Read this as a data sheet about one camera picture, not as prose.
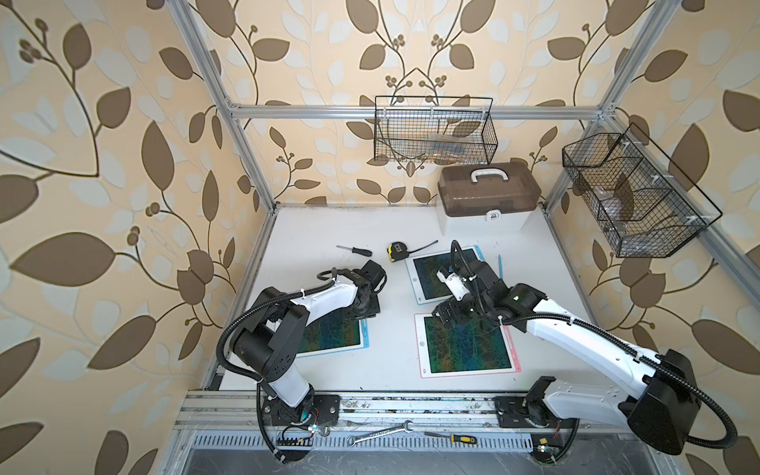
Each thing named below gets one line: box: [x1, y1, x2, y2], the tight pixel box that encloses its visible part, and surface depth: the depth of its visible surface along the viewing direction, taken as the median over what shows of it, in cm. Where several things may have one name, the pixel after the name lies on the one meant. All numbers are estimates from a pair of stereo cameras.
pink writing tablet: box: [413, 312, 522, 380], surface depth 86 cm
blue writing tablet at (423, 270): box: [404, 245, 485, 305], surface depth 106 cm
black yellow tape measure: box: [386, 239, 439, 263], surface depth 107 cm
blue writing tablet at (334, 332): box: [295, 307, 370, 359], surface depth 88 cm
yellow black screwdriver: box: [423, 431, 478, 445], surface depth 72 cm
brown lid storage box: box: [436, 162, 542, 237], surface depth 104 cm
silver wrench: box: [347, 419, 414, 448], surface depth 72 cm
